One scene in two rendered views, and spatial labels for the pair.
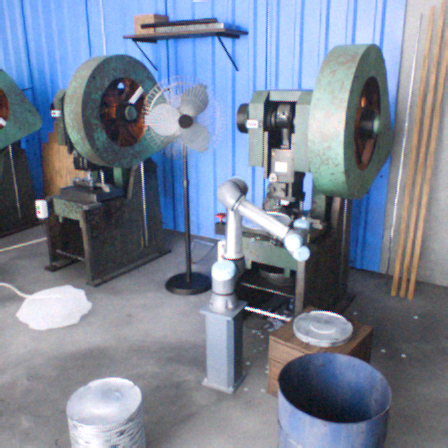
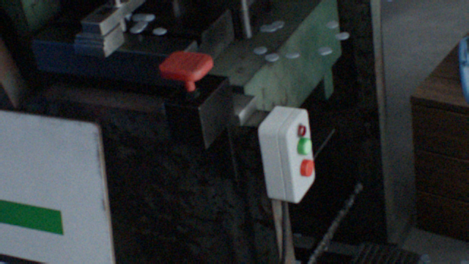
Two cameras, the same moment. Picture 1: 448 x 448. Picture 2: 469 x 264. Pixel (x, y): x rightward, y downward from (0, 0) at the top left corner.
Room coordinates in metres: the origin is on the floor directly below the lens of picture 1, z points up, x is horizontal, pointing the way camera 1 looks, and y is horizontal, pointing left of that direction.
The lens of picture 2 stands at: (2.70, 1.23, 1.36)
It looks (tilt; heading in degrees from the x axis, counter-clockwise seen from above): 31 degrees down; 270
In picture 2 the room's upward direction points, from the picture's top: 10 degrees counter-clockwise
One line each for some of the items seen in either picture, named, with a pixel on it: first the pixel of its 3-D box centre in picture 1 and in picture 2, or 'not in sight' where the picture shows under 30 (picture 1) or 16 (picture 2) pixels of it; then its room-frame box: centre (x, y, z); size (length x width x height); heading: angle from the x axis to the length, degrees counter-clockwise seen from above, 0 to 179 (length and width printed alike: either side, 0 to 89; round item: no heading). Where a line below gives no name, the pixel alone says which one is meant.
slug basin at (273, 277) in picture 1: (283, 271); not in sight; (2.77, -0.38, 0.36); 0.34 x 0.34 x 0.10
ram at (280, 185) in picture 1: (284, 170); not in sight; (2.74, -0.35, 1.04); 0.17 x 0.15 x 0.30; 148
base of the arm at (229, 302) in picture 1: (224, 297); not in sight; (2.14, 0.01, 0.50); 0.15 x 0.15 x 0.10
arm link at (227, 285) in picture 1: (224, 276); not in sight; (2.14, 0.01, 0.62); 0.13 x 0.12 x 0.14; 159
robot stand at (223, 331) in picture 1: (224, 344); not in sight; (2.14, 0.01, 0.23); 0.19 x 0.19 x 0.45; 63
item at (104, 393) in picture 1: (104, 401); not in sight; (1.54, 0.49, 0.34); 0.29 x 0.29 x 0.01
